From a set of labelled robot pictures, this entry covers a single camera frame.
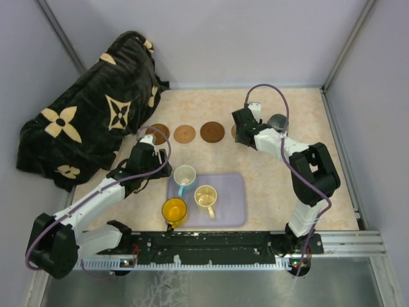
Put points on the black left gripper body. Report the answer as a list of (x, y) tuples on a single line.
[(156, 169)]

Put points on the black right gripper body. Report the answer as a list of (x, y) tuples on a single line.
[(239, 139)]

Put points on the light woven coaster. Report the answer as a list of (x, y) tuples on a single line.
[(233, 131)]

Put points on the grey-green mug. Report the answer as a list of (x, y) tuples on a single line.
[(279, 123)]

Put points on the brown wooden coaster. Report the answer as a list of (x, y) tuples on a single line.
[(160, 131)]

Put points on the dark brown round coaster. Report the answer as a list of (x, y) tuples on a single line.
[(212, 132)]

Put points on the white and blue mug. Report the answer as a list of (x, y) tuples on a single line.
[(186, 178)]

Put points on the light wooden coaster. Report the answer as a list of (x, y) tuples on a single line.
[(184, 134)]

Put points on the yellow mug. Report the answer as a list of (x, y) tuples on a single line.
[(175, 213)]

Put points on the cream mug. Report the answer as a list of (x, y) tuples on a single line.
[(206, 198)]

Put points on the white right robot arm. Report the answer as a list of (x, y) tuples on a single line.
[(314, 176)]

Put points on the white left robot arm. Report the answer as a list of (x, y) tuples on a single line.
[(57, 242)]

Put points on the black floral blanket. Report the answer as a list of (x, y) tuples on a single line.
[(83, 129)]

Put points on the lavender plastic tray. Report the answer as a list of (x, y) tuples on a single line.
[(231, 211)]

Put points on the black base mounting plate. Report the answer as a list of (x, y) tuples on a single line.
[(216, 248)]

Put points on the grey aluminium frame rail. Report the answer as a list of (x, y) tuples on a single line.
[(342, 57)]

